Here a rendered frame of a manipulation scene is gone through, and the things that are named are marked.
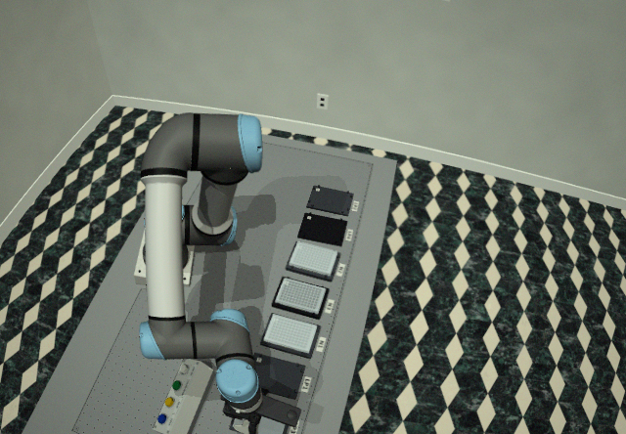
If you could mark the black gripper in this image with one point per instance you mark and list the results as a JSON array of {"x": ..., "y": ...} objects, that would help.
[{"x": 251, "y": 420}]

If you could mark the grey operator button panel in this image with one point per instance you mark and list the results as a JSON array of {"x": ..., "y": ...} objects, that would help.
[{"x": 184, "y": 400}]

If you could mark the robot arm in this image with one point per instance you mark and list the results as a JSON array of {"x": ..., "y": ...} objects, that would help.
[{"x": 224, "y": 148}]

